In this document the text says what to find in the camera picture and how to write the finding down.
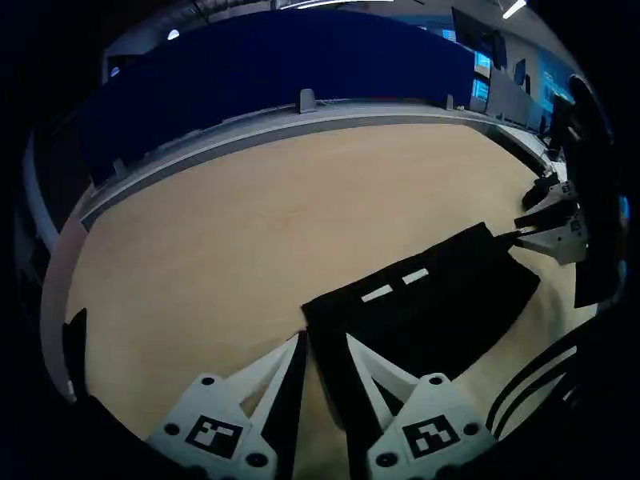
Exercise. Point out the blue desk screen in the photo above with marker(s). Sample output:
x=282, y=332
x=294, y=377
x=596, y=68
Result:
x=260, y=75

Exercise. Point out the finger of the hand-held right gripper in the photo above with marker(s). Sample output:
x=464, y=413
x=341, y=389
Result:
x=556, y=194
x=565, y=245

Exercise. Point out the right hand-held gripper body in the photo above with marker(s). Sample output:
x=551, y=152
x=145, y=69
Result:
x=597, y=200

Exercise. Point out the black towel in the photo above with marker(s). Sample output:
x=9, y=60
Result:
x=440, y=310

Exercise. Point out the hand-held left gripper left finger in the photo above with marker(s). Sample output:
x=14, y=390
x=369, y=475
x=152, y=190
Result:
x=220, y=400

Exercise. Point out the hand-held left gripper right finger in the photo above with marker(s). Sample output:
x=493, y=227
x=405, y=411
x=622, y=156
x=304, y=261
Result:
x=435, y=400

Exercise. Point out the black monitor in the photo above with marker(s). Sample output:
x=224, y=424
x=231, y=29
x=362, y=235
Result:
x=477, y=35

